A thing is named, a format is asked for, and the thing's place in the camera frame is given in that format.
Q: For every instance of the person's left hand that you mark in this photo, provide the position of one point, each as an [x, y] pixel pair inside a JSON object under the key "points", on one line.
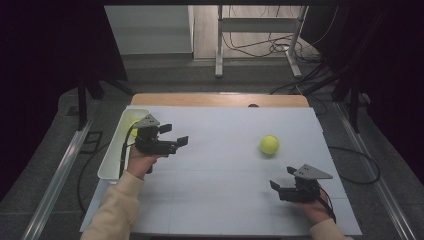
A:
{"points": [[140, 163]]}

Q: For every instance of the white board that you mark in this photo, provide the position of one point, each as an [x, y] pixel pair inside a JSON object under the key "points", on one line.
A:
{"points": [[216, 173]]}

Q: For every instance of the black curtain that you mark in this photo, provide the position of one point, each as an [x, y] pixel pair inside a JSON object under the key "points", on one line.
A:
{"points": [[393, 66], [40, 66]]}

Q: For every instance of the yellow tennis ball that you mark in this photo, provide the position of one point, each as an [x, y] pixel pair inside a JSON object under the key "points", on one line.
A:
{"points": [[269, 144], [134, 131]]}

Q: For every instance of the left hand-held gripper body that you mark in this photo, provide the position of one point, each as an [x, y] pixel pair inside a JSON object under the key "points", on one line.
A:
{"points": [[151, 145]]}

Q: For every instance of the aluminium floor rail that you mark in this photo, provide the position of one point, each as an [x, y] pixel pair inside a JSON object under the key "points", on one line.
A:
{"points": [[373, 166], [56, 180]]}

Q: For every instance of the wooden table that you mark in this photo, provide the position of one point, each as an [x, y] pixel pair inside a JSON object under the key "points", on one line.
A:
{"points": [[216, 100]]}

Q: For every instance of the white cabinet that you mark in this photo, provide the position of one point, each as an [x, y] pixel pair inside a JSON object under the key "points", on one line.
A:
{"points": [[150, 30]]}

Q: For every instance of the white metal stand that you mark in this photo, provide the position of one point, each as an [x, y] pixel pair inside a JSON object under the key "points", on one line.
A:
{"points": [[256, 25]]}

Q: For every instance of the person's right hand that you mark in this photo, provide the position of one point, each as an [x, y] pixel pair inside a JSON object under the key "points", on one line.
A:
{"points": [[315, 211]]}

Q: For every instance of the white plastic bin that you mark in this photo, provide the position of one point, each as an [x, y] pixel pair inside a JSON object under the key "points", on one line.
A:
{"points": [[113, 160]]}

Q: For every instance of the dark round table grommet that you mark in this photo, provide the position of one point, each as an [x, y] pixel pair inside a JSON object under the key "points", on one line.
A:
{"points": [[253, 105]]}

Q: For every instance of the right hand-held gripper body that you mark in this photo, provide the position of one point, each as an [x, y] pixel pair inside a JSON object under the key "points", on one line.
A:
{"points": [[301, 194]]}

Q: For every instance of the black stand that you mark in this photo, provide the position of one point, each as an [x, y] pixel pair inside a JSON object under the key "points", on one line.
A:
{"points": [[354, 106], [81, 103]]}

